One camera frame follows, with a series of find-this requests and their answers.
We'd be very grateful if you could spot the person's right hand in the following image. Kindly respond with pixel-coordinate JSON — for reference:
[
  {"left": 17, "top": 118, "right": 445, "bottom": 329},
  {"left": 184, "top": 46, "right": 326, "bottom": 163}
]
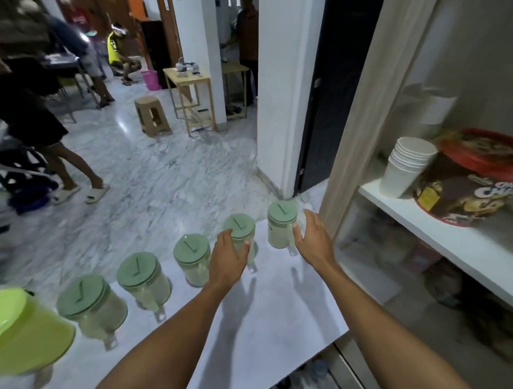
[{"left": 292, "top": 209, "right": 338, "bottom": 274}]

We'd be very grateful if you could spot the person's left hand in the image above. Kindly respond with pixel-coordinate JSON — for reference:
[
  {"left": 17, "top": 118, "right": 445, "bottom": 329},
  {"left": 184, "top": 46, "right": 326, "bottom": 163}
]
[{"left": 208, "top": 229, "right": 251, "bottom": 291}]

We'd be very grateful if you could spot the green lid clear jar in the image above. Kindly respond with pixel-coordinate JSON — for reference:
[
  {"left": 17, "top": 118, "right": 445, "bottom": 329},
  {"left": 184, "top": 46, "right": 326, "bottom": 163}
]
[
  {"left": 267, "top": 200, "right": 298, "bottom": 257},
  {"left": 116, "top": 251, "right": 173, "bottom": 324},
  {"left": 56, "top": 273, "right": 129, "bottom": 353},
  {"left": 222, "top": 213, "right": 258, "bottom": 274},
  {"left": 173, "top": 233, "right": 212, "bottom": 288}
]

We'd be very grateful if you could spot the person's left forearm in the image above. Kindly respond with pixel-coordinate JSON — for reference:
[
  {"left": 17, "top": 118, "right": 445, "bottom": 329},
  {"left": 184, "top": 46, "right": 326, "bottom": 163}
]
[{"left": 95, "top": 281, "right": 226, "bottom": 389}]

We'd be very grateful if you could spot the person's right forearm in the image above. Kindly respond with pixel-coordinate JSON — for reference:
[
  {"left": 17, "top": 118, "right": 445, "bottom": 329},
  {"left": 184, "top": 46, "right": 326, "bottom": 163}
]
[{"left": 316, "top": 260, "right": 473, "bottom": 389}]

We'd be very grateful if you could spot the stack of white paper cups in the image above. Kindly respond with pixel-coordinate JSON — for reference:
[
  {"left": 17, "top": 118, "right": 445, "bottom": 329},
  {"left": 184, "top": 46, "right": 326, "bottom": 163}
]
[{"left": 378, "top": 137, "right": 438, "bottom": 199}]

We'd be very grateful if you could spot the black door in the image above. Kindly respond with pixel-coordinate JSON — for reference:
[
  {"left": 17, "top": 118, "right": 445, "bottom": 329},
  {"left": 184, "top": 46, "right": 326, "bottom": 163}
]
[{"left": 294, "top": 0, "right": 384, "bottom": 196}]

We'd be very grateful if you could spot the white cabinet shelf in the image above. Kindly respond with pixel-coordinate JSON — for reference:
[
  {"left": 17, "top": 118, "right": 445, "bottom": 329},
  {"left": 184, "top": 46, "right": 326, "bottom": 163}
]
[{"left": 358, "top": 179, "right": 513, "bottom": 307}]

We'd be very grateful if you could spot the white sandal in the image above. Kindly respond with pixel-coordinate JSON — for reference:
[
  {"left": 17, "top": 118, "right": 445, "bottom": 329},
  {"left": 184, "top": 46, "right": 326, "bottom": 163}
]
[
  {"left": 51, "top": 185, "right": 81, "bottom": 206},
  {"left": 84, "top": 184, "right": 111, "bottom": 204}
]

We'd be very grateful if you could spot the beige plastic stool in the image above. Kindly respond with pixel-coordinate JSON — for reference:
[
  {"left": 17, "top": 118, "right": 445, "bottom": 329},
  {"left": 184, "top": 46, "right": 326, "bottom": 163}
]
[{"left": 134, "top": 95, "right": 173, "bottom": 138}]

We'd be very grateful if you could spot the round red lid tin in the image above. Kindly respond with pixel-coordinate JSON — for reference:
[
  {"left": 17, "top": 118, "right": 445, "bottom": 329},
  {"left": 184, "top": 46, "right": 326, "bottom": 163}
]
[{"left": 412, "top": 127, "right": 513, "bottom": 228}]

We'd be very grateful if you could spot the light wooden side table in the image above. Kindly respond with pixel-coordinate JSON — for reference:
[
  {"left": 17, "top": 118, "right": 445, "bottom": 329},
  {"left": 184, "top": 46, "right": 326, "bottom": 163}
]
[
  {"left": 162, "top": 65, "right": 218, "bottom": 135},
  {"left": 221, "top": 61, "right": 251, "bottom": 121}
]

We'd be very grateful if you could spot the white paper roll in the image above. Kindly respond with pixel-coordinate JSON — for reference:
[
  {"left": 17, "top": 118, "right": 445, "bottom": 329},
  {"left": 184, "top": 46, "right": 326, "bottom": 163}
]
[{"left": 401, "top": 83, "right": 458, "bottom": 130}]

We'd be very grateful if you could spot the pink plastic bucket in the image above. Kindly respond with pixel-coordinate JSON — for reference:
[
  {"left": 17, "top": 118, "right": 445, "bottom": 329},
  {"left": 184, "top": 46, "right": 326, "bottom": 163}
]
[{"left": 140, "top": 69, "right": 161, "bottom": 91}]

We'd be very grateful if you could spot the lime green plastic bucket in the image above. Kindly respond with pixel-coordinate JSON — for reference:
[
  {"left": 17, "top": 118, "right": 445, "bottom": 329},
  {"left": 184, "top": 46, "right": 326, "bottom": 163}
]
[{"left": 0, "top": 286, "right": 77, "bottom": 378}]

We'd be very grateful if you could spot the black and white cloth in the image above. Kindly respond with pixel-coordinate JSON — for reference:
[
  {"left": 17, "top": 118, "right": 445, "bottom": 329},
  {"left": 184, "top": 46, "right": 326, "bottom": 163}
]
[{"left": 0, "top": 135, "right": 61, "bottom": 215}]

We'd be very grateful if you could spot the beige wooden cabinet frame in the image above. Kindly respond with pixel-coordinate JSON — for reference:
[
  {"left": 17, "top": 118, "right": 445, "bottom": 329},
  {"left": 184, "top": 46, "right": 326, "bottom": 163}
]
[{"left": 318, "top": 0, "right": 438, "bottom": 241}]

